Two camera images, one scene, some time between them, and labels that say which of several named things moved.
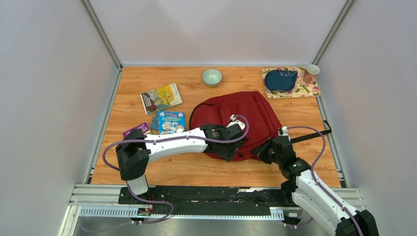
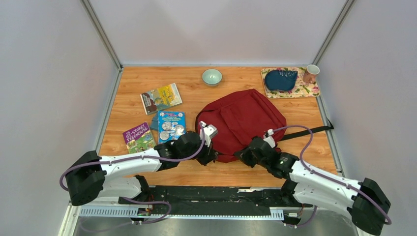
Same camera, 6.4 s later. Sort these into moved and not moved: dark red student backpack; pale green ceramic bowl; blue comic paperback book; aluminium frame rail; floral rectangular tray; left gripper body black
Moved: dark red student backpack; left gripper body black
Not moved: pale green ceramic bowl; blue comic paperback book; aluminium frame rail; floral rectangular tray
